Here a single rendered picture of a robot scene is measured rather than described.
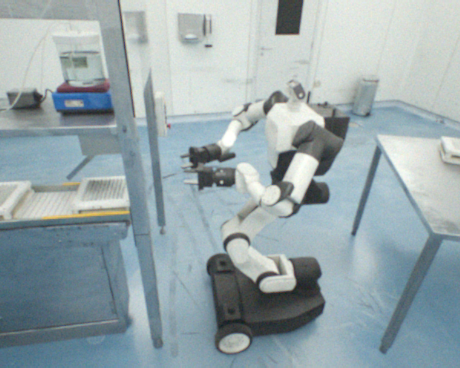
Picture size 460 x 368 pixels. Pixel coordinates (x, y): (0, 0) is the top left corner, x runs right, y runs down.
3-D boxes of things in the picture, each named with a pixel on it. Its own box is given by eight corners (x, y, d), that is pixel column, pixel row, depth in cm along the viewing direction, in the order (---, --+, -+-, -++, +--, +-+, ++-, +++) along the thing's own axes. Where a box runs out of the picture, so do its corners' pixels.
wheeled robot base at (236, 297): (299, 267, 223) (306, 231, 205) (330, 335, 179) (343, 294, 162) (209, 275, 215) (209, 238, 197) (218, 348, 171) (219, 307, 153)
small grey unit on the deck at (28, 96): (49, 103, 126) (44, 87, 123) (43, 108, 120) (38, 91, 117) (16, 103, 125) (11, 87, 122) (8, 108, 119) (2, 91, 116)
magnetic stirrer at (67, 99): (121, 98, 135) (117, 76, 130) (113, 113, 117) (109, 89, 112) (71, 98, 132) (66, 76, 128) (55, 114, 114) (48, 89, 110)
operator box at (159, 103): (166, 128, 226) (163, 91, 213) (166, 136, 212) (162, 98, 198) (158, 128, 225) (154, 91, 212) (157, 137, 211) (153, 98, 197)
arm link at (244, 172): (233, 182, 139) (247, 196, 128) (234, 163, 134) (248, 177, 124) (247, 179, 141) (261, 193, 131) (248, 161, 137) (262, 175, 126)
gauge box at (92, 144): (136, 144, 150) (129, 103, 140) (133, 153, 141) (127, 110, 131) (87, 146, 147) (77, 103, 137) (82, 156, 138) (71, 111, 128)
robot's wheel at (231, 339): (257, 333, 172) (237, 317, 162) (260, 342, 168) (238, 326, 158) (228, 350, 176) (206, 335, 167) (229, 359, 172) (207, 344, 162)
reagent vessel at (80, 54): (110, 78, 127) (101, 25, 117) (103, 87, 114) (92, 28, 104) (70, 78, 125) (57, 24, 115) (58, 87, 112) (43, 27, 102)
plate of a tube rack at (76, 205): (70, 211, 130) (68, 207, 128) (83, 181, 150) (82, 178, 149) (131, 206, 133) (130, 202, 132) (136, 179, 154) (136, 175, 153)
